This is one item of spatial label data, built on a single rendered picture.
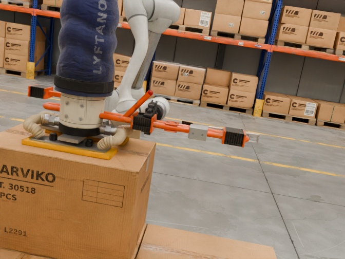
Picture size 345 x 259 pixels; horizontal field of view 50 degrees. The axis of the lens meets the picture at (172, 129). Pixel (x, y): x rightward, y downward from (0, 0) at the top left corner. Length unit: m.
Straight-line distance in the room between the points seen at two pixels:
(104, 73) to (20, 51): 8.28
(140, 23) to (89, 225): 0.99
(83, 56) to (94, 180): 0.44
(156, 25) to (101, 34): 0.69
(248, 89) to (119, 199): 7.46
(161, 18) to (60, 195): 1.07
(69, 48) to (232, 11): 7.34
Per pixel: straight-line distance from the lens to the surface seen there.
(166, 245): 1.67
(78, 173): 1.35
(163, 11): 2.00
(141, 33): 1.87
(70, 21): 1.39
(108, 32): 1.40
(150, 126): 1.40
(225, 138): 1.40
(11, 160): 1.44
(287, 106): 8.83
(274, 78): 10.01
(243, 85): 8.62
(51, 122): 1.54
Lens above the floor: 1.40
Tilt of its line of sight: 14 degrees down
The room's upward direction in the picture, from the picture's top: 9 degrees clockwise
